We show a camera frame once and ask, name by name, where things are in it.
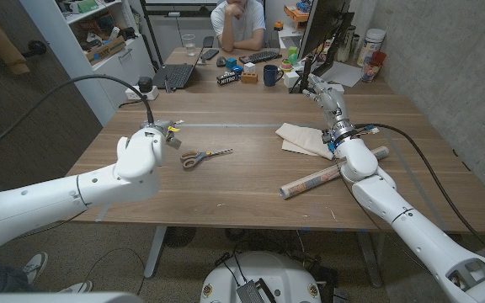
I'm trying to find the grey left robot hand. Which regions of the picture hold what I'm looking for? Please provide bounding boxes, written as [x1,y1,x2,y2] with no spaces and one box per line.
[140,120,183,151]

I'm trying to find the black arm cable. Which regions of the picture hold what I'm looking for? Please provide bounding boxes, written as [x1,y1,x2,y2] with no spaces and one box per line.
[354,123,485,268]
[0,74,155,163]

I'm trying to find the cardboard box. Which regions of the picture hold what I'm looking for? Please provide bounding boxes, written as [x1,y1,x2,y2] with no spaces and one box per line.
[84,35,127,65]

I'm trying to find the white square box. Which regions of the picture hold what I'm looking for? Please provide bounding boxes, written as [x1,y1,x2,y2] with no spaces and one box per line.
[283,70,301,89]

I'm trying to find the person in white t-shirt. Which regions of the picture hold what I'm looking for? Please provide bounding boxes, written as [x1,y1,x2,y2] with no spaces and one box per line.
[210,0,267,53]

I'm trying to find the grey yellow handled scissors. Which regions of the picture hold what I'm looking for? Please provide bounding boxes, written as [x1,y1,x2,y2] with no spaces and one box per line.
[179,147,234,171]

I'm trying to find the printed paper tube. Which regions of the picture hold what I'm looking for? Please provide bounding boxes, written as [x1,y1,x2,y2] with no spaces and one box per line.
[279,145,390,200]

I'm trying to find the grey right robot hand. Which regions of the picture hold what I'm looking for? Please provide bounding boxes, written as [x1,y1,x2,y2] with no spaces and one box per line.
[302,73,355,141]

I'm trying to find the beige folded cloth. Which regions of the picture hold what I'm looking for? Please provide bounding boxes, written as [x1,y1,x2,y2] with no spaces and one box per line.
[274,122,337,161]

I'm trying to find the black keyboard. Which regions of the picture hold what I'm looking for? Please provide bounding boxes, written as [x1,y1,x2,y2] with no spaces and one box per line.
[238,50,283,65]

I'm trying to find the person with grey sneakers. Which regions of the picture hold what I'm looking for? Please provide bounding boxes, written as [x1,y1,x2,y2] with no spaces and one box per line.
[0,251,94,295]

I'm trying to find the black monitor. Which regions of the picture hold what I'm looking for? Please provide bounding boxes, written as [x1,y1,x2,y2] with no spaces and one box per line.
[289,0,355,94]

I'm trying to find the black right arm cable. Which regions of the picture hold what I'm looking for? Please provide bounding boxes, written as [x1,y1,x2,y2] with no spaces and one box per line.
[354,123,485,268]

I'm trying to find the black laptop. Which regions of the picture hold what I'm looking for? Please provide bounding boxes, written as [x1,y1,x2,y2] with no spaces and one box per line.
[152,45,205,90]

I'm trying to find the white power strip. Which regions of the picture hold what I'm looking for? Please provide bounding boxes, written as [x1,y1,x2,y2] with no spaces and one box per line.
[124,85,160,102]

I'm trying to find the white labelled canister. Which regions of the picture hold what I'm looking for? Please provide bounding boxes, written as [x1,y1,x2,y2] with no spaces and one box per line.
[356,28,387,67]

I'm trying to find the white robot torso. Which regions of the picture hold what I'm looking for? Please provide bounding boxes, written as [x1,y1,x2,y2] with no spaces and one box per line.
[199,251,322,303]

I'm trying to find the black nitro box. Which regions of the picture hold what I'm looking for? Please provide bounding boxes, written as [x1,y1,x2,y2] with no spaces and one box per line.
[216,72,240,87]

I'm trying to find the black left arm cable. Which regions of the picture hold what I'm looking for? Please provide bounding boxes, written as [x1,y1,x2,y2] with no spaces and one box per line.
[0,74,155,163]

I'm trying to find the orange storage box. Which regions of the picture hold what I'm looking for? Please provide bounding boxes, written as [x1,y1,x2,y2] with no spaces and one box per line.
[283,3,311,23]

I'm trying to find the white paper sheet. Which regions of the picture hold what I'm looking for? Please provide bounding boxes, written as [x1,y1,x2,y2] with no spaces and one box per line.
[317,61,364,88]

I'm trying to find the dark blue mug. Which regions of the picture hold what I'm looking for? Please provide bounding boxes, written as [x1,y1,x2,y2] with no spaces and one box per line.
[263,64,285,88]

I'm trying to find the white shelf cabinet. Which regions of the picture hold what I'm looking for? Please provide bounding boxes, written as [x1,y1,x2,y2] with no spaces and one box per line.
[19,0,156,126]

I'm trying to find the grey table leg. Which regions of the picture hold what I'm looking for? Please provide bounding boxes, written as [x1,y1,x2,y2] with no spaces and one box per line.
[355,230,383,289]
[143,226,168,279]

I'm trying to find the black round fan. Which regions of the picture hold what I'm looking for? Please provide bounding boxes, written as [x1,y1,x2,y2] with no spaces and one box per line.
[164,226,197,249]

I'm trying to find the clear drinking glass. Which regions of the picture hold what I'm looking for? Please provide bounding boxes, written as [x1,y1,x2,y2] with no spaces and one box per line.
[181,34,197,57]

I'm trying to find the red snack cup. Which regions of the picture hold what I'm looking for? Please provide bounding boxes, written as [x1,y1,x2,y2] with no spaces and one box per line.
[360,50,387,83]

